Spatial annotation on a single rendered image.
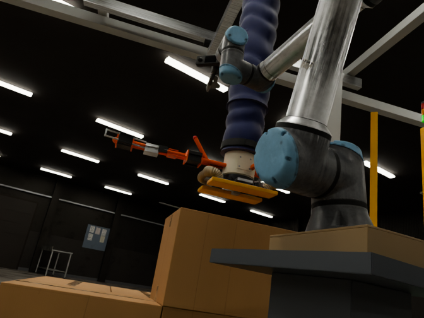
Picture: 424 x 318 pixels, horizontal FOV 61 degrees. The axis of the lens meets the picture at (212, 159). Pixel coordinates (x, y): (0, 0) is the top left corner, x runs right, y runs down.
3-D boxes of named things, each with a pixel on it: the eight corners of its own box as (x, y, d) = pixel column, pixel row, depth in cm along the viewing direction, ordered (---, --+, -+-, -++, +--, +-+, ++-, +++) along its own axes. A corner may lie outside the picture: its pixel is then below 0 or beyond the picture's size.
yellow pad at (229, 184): (269, 199, 184) (270, 189, 185) (277, 195, 175) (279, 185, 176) (206, 184, 176) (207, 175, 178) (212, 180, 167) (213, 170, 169)
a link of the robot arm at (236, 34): (226, 41, 136) (228, 19, 139) (216, 58, 147) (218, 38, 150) (248, 47, 138) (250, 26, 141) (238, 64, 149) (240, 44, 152)
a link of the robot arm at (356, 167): (379, 206, 99) (374, 148, 106) (339, 194, 91) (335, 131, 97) (334, 214, 112) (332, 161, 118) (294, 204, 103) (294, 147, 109)
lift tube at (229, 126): (252, 165, 204) (270, 18, 238) (267, 154, 183) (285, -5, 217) (215, 156, 199) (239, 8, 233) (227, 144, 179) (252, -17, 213)
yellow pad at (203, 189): (255, 204, 201) (255, 196, 203) (262, 201, 192) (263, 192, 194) (197, 192, 194) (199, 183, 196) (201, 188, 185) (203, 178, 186)
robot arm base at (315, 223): (394, 242, 94) (390, 205, 97) (339, 232, 86) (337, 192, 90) (341, 248, 110) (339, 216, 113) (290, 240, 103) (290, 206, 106)
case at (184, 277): (260, 314, 191) (268, 239, 204) (298, 326, 154) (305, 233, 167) (149, 298, 178) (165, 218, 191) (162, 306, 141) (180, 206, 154)
